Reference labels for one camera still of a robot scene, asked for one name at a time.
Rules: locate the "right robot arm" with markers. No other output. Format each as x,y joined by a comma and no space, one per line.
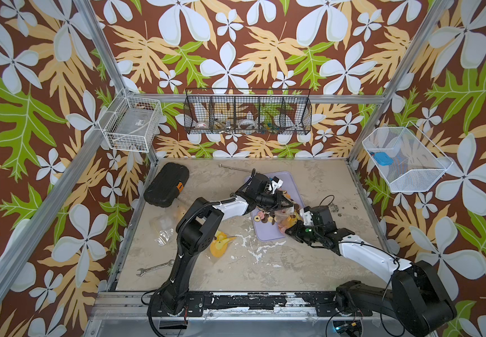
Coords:
414,295

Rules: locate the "small metal wrench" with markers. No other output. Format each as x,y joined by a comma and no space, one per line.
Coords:
142,271

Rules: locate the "white wire basket left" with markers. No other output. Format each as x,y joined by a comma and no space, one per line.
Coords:
130,122

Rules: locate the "metal rod tool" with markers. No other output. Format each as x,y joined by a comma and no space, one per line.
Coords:
236,168

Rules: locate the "black hard case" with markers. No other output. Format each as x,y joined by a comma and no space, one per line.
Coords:
168,184

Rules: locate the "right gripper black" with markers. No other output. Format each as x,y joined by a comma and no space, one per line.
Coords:
295,232

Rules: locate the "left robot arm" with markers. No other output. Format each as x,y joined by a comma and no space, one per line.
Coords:
197,228

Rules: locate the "pile of poured cookies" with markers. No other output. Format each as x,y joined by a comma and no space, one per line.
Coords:
266,203

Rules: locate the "ziploc bag with brown items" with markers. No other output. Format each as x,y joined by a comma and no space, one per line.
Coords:
220,244

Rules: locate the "black wire basket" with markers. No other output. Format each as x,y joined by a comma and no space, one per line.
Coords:
247,111

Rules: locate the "ziploc bag with yellow cookies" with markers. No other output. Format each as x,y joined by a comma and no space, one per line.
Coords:
163,228

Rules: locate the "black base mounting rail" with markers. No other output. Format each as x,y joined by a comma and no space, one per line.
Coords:
198,304

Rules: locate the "white mesh basket right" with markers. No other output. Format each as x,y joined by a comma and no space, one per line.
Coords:
418,162

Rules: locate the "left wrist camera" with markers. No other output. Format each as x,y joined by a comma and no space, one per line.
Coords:
274,184

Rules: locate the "blue object in basket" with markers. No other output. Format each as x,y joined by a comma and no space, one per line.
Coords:
382,159

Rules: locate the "ziploc bag with yellow toy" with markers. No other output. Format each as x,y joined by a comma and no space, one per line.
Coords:
287,218

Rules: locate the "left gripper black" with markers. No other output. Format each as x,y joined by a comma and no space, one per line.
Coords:
278,196

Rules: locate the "lavender plastic tray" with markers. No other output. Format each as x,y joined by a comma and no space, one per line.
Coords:
267,223

